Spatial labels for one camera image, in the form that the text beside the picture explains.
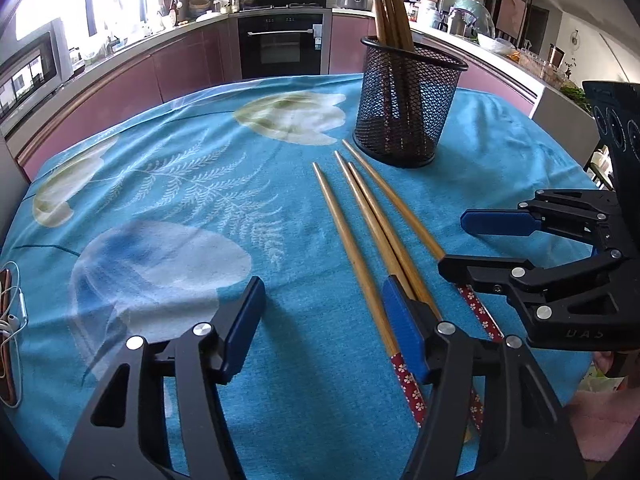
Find bundle of wooden chopsticks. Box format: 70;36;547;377
361;0;418;126

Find green leafy vegetables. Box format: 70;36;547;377
560;84;593;108

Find blue floral tablecloth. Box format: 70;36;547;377
0;74;608;480

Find black mesh utensil holder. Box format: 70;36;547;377
352;35;469;168

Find red-tipped wooden chopstick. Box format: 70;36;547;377
312;161;428;428
347;161;442;320
334;150;485;433
342;139;505;343

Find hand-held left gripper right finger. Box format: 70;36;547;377
381;275;588;480

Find green food cover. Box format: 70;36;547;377
447;0;496;41

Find person's right hand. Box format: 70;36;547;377
591;350;616;377

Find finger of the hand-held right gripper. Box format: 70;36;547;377
437;250;631;322
460;189;621;251

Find white wired earphones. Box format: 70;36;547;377
0;260;31;406

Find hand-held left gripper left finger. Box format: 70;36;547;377
59;276;267;480

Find white microwave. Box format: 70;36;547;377
0;17;76;126

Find framed wall picture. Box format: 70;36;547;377
497;0;528;36

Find white bowl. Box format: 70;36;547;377
477;32;516;56

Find clear plastic food container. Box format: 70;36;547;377
517;47;568;86

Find built-in black oven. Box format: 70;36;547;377
236;10;331;80

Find white kitchen countertop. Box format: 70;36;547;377
0;5;596;131

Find steel kettle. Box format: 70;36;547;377
446;7;476;36

